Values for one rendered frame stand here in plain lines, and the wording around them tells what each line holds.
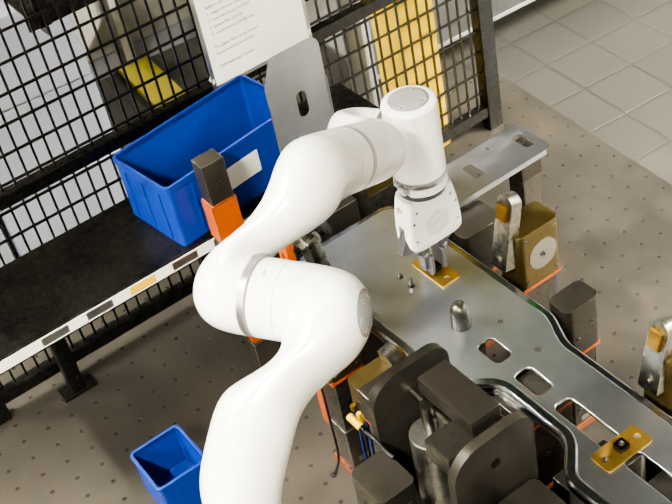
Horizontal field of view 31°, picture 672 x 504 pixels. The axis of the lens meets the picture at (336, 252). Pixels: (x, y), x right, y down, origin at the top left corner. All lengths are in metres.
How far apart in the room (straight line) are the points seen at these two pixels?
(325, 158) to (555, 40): 2.97
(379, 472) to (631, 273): 0.93
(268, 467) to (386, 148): 0.46
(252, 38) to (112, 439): 0.79
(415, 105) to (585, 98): 2.34
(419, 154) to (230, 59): 0.59
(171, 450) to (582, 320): 0.76
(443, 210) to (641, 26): 2.60
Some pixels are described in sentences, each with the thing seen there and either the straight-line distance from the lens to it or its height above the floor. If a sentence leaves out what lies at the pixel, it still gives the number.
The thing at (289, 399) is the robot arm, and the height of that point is 1.32.
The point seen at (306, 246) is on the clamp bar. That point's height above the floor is 1.21.
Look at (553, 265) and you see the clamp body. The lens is 2.06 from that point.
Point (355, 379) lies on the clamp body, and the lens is 1.75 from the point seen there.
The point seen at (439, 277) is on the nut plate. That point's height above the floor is 1.00.
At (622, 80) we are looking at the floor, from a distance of 4.15.
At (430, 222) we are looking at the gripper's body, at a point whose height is 1.13.
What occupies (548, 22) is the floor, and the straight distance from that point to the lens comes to 4.48.
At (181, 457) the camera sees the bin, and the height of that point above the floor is 0.71.
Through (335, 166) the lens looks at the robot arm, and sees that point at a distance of 1.46.
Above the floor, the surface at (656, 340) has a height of 1.08.
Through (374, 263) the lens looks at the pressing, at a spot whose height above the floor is 1.00.
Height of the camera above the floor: 2.35
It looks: 41 degrees down
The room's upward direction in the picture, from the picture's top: 13 degrees counter-clockwise
